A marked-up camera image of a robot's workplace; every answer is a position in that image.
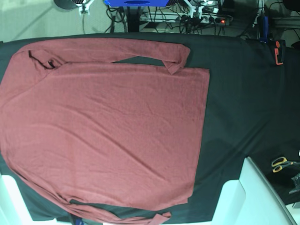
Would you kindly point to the red long-sleeve T-shirt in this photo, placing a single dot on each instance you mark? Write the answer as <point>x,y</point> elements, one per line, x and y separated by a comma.
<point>104,120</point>

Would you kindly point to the white power strip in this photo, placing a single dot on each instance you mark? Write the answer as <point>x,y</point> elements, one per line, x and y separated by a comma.
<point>171,17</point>

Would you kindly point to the black table cloth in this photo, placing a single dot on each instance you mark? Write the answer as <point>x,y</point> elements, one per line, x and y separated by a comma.
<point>253,110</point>

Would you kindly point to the blue box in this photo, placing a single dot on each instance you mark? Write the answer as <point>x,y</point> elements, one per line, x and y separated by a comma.
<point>136,3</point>

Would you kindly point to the blue clamp with orange tip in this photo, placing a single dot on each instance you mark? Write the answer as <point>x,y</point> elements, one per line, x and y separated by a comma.
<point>76,221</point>

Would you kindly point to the black round stand base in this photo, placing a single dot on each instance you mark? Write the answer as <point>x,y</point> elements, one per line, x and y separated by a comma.
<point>68,4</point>

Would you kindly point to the black and orange clamp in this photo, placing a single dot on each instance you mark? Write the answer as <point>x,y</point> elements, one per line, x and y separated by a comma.
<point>279,47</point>

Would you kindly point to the black crumpled object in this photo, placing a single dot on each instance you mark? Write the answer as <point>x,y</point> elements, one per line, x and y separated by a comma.
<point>296,181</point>

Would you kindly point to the blue handled tool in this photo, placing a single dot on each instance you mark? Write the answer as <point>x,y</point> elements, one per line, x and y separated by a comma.
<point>263,23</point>

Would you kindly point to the white table frame right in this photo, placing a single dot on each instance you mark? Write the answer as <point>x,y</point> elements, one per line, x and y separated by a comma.
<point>250,200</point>

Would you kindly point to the white table frame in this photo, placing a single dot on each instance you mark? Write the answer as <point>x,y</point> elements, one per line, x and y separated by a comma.
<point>250,200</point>
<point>13,210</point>

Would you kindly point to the yellow-handled scissors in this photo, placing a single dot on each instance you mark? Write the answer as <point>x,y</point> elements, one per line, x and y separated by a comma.
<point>281,163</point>

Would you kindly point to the white table frame left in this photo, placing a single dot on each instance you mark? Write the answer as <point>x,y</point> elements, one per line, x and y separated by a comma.
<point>13,210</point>

